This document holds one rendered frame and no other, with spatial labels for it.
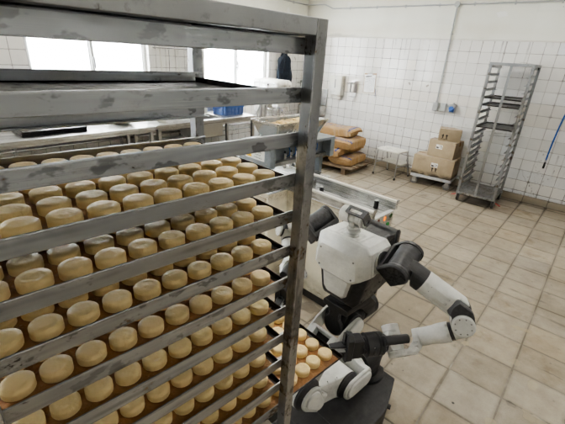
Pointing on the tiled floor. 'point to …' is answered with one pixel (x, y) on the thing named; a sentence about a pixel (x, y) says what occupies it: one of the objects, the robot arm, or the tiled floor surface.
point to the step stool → (393, 158)
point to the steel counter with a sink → (9, 140)
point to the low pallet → (345, 166)
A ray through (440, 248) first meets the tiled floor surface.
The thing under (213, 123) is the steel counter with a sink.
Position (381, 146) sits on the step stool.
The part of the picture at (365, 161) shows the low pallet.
